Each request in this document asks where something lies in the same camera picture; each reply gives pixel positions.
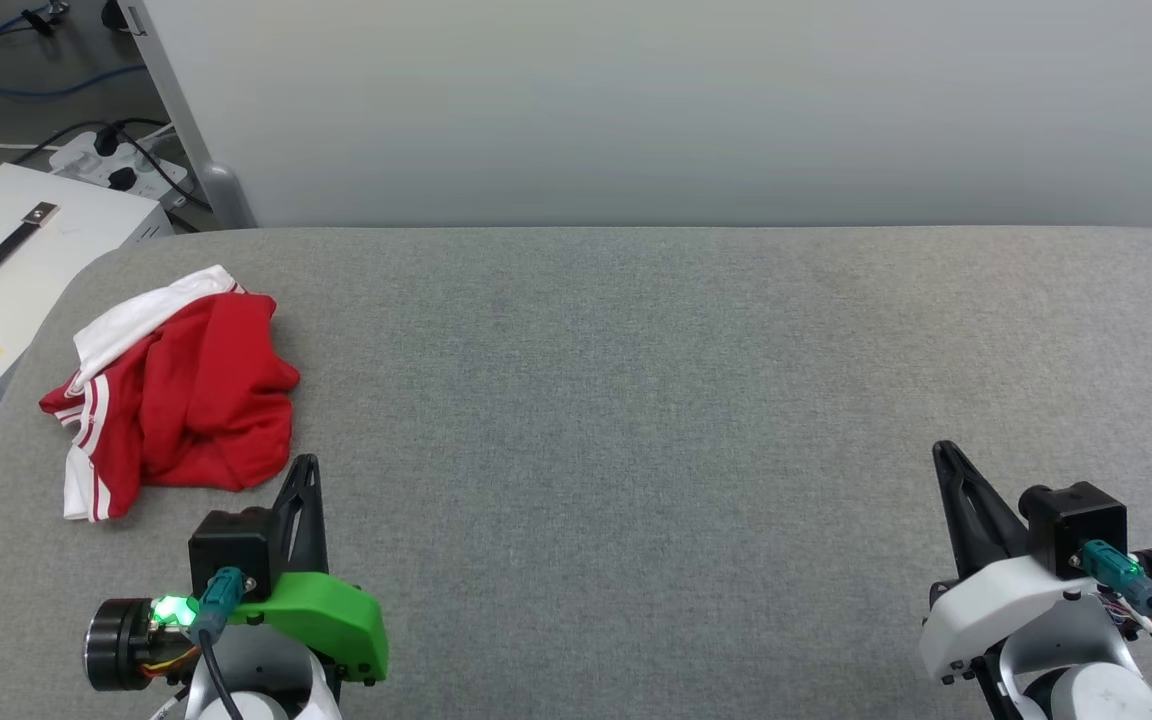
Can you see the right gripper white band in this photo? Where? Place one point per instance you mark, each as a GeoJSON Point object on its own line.
{"type": "Point", "coordinates": [996, 610]}

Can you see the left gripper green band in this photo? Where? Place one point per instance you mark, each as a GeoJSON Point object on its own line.
{"type": "Point", "coordinates": [336, 620]}

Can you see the red and white shirt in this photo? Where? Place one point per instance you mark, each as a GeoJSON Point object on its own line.
{"type": "Point", "coordinates": [206, 400]}

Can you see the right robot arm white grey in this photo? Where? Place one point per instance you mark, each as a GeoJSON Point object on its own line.
{"type": "Point", "coordinates": [1076, 680]}

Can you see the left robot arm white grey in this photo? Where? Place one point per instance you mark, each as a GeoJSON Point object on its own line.
{"type": "Point", "coordinates": [271, 690]}

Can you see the black plug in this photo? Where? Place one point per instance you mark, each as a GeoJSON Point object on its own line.
{"type": "Point", "coordinates": [106, 142]}
{"type": "Point", "coordinates": [122, 179]}

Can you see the white power strip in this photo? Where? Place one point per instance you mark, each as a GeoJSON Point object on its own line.
{"type": "Point", "coordinates": [86, 160]}

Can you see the white partition panel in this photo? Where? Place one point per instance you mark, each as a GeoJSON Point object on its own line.
{"type": "Point", "coordinates": [686, 110]}

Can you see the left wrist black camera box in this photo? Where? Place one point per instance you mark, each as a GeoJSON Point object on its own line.
{"type": "Point", "coordinates": [231, 545]}

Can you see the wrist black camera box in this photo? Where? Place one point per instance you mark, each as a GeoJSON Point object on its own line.
{"type": "Point", "coordinates": [231, 545]}
{"type": "Point", "coordinates": [1076, 520]}

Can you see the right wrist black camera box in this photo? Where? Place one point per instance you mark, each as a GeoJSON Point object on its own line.
{"type": "Point", "coordinates": [1076, 520]}

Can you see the grey partition post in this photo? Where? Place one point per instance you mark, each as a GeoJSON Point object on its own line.
{"type": "Point", "coordinates": [221, 190]}

